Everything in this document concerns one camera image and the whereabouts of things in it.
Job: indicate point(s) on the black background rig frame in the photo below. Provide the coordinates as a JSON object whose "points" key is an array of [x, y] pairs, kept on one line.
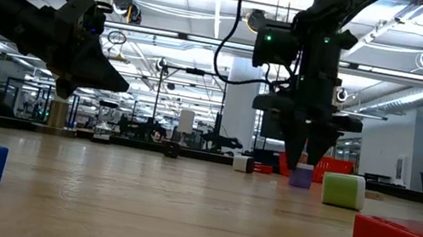
{"points": [[195, 71]]}

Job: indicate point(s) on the white sand hourglass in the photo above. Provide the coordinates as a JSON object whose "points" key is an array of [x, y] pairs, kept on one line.
{"points": [[102, 130]]}

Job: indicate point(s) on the black background robot arm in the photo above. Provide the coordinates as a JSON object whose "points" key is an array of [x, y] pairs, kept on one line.
{"points": [[220, 141], [145, 129]]}

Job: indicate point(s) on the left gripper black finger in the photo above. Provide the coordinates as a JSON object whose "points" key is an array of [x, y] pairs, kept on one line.
{"points": [[102, 86], [100, 65]]}

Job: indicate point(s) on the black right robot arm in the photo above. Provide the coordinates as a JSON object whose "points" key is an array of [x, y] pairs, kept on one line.
{"points": [[322, 59]]}

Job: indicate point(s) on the white cylinder lamp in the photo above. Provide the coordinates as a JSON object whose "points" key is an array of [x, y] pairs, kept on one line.
{"points": [[186, 122]]}

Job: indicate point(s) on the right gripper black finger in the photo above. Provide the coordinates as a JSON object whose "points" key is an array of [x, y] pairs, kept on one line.
{"points": [[321, 143], [294, 141]]}

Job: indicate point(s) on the black aluminium table frame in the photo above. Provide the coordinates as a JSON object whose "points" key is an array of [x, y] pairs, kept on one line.
{"points": [[0, 122]]}

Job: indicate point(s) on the green wall charger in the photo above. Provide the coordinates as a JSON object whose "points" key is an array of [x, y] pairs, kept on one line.
{"points": [[341, 191]]}

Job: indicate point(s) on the purple wall charger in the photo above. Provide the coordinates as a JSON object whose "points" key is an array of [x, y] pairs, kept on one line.
{"points": [[300, 178]]}

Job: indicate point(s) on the black charger white label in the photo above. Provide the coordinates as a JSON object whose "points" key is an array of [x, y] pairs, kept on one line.
{"points": [[171, 150]]}

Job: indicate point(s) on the black monitor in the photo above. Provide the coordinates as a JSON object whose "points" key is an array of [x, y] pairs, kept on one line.
{"points": [[270, 126]]}

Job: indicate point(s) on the white wall charger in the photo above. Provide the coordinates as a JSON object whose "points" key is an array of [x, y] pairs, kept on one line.
{"points": [[242, 163]]}

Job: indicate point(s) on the red slotted plastic basket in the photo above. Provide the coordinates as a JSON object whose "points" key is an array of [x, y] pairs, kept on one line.
{"points": [[335, 174]]}

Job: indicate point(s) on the red case dark window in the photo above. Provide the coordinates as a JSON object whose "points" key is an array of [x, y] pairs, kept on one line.
{"points": [[263, 169]]}

